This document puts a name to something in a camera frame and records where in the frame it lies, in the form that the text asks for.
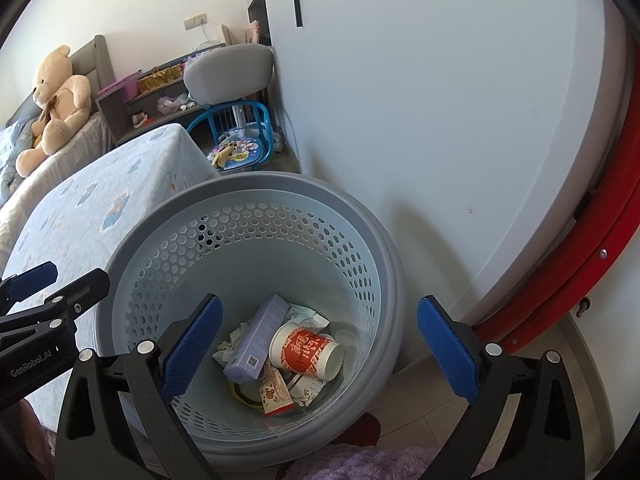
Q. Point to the red and cream snack wrapper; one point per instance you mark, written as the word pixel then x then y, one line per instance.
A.
pixel 272 392

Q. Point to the green and white carton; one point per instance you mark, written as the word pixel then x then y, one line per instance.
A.
pixel 305 317

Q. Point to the blue child chair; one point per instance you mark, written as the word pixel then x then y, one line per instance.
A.
pixel 250 157

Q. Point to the red and white paper cup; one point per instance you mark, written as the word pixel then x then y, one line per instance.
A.
pixel 300 350

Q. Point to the blue printed quilt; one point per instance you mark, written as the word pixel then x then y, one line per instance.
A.
pixel 12 150

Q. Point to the white fan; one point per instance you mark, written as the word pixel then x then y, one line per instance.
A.
pixel 240 120

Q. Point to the yellow toy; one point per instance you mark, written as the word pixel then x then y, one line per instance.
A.
pixel 222 156

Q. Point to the white paper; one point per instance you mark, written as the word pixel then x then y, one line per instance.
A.
pixel 232 345

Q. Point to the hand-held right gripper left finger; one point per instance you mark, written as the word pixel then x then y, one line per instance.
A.
pixel 192 345

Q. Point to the bed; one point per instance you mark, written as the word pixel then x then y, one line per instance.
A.
pixel 65 155

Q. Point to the golden snack packs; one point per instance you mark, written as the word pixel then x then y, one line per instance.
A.
pixel 160 79

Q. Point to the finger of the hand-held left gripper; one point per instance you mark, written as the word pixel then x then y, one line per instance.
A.
pixel 85 287
pixel 32 277

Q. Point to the red curved frame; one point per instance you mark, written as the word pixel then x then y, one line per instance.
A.
pixel 600 240

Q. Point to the grey perforated plastic basket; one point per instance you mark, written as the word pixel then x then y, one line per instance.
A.
pixel 325 240

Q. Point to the beige teddy bear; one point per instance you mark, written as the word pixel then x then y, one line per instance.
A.
pixel 55 105

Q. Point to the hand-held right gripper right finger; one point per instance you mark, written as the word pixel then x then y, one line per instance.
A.
pixel 447 350

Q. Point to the white plastic bag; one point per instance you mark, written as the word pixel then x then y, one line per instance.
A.
pixel 172 105

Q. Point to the wall socket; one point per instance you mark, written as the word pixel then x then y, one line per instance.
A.
pixel 196 21

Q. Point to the grey shelf unit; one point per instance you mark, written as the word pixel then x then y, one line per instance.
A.
pixel 112 120

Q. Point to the white wardrobe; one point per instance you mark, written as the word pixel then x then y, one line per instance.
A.
pixel 425 110

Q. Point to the grey headboard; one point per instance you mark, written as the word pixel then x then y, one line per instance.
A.
pixel 95 55

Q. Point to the lavender cardboard box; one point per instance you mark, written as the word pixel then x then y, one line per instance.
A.
pixel 260 330

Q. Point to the pink box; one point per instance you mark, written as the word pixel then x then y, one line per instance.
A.
pixel 120 85

